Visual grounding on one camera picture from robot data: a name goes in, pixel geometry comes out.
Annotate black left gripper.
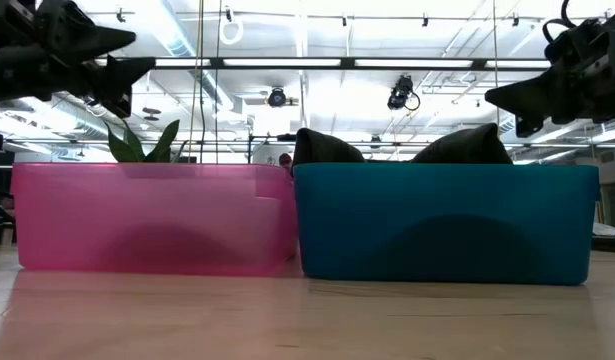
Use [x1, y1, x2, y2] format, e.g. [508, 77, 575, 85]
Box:
[0, 0, 157, 119]

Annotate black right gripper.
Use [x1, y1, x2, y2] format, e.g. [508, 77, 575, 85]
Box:
[484, 19, 615, 139]

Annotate grey washed cotton cap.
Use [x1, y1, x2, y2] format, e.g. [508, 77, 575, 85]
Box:
[291, 123, 514, 166]

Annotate green leafy plant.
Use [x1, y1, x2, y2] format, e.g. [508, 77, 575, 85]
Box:
[105, 118, 189, 164]

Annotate blue plastic bin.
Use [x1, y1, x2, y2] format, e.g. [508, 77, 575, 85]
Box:
[292, 162, 601, 287]

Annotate pink translucent plastic bin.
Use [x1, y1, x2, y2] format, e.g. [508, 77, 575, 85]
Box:
[10, 161, 299, 278]

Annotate black metal stand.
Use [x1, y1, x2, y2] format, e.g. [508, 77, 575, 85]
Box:
[246, 132, 298, 164]

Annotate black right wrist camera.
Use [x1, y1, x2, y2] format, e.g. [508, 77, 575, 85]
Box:
[542, 0, 608, 65]

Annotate black ceiling camera with cable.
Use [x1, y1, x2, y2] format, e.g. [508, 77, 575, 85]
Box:
[386, 74, 422, 112]

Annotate white hanging ring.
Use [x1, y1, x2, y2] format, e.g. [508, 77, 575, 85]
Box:
[218, 5, 245, 47]

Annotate black aluminium table frame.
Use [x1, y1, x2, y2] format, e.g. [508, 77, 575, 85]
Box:
[591, 234, 615, 254]

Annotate black round ceiling camera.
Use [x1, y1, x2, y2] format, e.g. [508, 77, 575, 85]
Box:
[266, 85, 289, 109]

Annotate black overhead frame bar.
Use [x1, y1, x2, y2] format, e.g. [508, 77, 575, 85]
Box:
[94, 55, 553, 71]

